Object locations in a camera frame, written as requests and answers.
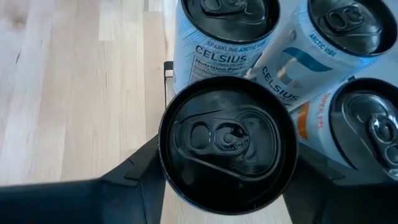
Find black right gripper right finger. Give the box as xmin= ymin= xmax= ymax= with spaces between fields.
xmin=282 ymin=141 xmax=398 ymax=224

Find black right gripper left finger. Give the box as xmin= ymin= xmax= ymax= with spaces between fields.
xmin=0 ymin=133 xmax=168 ymax=224

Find Celsius Tropical Vibe can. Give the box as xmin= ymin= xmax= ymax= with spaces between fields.
xmin=289 ymin=77 xmax=398 ymax=181

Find white Celsius can black lid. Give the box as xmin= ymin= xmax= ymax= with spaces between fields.
xmin=157 ymin=75 xmax=299 ymax=216

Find Celsius Arctic Vibe can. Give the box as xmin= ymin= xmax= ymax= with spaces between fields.
xmin=245 ymin=0 xmax=398 ymax=111
xmin=172 ymin=0 xmax=281 ymax=94

